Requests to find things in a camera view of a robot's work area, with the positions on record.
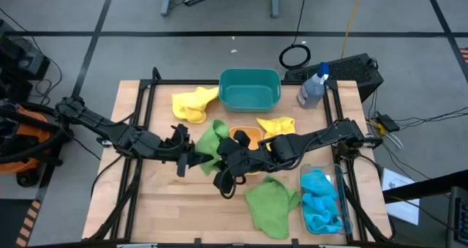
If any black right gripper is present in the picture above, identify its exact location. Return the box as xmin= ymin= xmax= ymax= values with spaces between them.
xmin=214 ymin=130 xmax=264 ymax=200

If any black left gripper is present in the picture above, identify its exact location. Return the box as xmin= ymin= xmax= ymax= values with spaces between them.
xmin=160 ymin=123 xmax=215 ymax=178

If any green microfiber towel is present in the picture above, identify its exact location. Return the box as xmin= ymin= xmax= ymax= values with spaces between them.
xmin=244 ymin=175 xmax=301 ymax=241
xmin=195 ymin=119 xmax=231 ymax=176

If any yellow microfiber towel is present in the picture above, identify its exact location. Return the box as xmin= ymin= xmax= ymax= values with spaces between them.
xmin=171 ymin=86 xmax=220 ymax=124
xmin=255 ymin=116 xmax=296 ymax=152

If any blue microfiber towel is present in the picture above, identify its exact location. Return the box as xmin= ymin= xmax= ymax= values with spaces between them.
xmin=302 ymin=193 xmax=344 ymax=235
xmin=301 ymin=169 xmax=339 ymax=201

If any orange plastic basket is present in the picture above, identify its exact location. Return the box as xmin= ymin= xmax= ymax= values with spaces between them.
xmin=229 ymin=126 xmax=264 ymax=176

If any teal plastic basket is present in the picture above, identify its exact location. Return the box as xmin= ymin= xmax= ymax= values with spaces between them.
xmin=218 ymin=68 xmax=282 ymax=113

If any spray bottle with blue nozzle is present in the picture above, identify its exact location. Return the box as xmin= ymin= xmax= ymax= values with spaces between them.
xmin=295 ymin=61 xmax=331 ymax=110

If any clear plastic bin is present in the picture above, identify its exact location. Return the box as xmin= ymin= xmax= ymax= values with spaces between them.
xmin=299 ymin=162 xmax=354 ymax=236

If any grey desk leg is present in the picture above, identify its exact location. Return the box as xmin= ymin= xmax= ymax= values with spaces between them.
xmin=160 ymin=0 xmax=177 ymax=17
xmin=269 ymin=0 xmax=283 ymax=19

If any black power adapter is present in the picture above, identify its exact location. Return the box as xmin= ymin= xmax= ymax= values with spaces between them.
xmin=376 ymin=113 xmax=396 ymax=132

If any orange and black vacuum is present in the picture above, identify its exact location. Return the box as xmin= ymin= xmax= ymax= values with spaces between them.
xmin=0 ymin=99 xmax=74 ymax=187

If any white paper sheet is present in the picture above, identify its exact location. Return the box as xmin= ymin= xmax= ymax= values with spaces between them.
xmin=381 ymin=167 xmax=420 ymax=226

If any black equipment stack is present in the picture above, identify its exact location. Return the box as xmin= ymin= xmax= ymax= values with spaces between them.
xmin=0 ymin=19 xmax=51 ymax=102

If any black device with lit buttons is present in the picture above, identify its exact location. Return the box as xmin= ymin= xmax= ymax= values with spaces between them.
xmin=445 ymin=185 xmax=468 ymax=248

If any black metal table frame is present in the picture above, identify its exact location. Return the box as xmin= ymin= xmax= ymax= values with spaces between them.
xmin=87 ymin=67 xmax=396 ymax=244

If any black coiled cable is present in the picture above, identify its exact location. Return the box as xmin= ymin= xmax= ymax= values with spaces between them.
xmin=279 ymin=0 xmax=312 ymax=71

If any white cable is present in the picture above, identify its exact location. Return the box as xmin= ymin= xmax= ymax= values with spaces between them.
xmin=385 ymin=130 xmax=405 ymax=150

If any yellow cable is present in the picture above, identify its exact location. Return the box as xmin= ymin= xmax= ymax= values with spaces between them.
xmin=340 ymin=0 xmax=368 ymax=59

